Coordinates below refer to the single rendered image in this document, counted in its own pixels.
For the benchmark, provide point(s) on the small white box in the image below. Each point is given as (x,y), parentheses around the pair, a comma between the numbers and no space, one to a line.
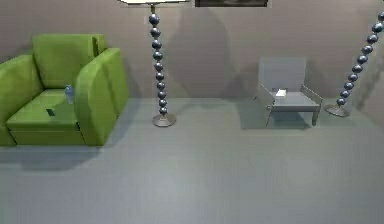
(281,93)

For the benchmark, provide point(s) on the grey armchair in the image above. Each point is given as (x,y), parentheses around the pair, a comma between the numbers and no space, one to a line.
(283,75)

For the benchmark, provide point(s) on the dark framed wall picture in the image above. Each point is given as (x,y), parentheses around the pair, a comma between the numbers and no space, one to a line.
(231,3)

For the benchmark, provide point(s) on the blue beaded floor lamp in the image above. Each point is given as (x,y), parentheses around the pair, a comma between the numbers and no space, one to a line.
(362,59)
(158,66)

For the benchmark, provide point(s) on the clear blue bottle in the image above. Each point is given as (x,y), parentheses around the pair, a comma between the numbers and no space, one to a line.
(69,94)

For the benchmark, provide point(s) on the green armchair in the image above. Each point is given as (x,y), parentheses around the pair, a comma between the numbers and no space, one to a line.
(100,86)

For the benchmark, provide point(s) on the small black remote control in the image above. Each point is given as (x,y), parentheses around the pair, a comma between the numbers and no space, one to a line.
(50,112)

